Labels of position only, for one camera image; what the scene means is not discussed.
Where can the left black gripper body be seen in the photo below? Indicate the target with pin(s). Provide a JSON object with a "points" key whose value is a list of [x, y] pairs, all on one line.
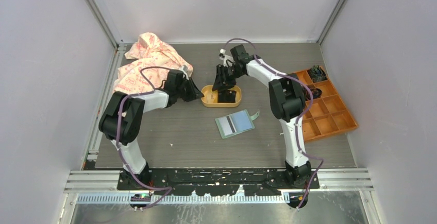
{"points": [[185, 91]]}

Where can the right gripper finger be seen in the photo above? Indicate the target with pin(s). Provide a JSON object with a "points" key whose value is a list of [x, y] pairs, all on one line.
{"points": [[230, 83], [219, 84]]}

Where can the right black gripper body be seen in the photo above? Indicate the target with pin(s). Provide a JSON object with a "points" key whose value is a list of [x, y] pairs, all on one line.
{"points": [[228, 72]]}

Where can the yellow oval tray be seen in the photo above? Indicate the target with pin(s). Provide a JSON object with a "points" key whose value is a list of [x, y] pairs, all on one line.
{"points": [[210, 98]]}

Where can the green card holder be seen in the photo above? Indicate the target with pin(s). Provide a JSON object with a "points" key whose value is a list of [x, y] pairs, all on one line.
{"points": [[243, 121]]}

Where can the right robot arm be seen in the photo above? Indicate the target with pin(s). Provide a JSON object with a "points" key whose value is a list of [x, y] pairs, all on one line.
{"points": [[287, 103]]}

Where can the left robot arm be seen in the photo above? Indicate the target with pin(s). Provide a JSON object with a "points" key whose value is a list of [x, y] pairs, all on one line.
{"points": [[122, 117]]}

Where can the pink patterned cloth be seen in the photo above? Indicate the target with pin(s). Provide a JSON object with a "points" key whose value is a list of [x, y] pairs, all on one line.
{"points": [[151, 59]]}

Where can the dark rolled item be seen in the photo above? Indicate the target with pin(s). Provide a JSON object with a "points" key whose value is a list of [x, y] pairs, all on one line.
{"points": [[315, 92], [317, 74]]}

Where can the orange compartment organizer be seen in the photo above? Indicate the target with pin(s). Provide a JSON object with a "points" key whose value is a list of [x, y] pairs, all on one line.
{"points": [[328, 115]]}

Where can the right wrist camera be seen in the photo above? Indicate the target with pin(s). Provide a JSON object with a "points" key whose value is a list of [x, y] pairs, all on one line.
{"points": [[226, 59]]}

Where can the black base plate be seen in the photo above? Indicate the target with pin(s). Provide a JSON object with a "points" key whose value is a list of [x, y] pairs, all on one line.
{"points": [[223, 181]]}

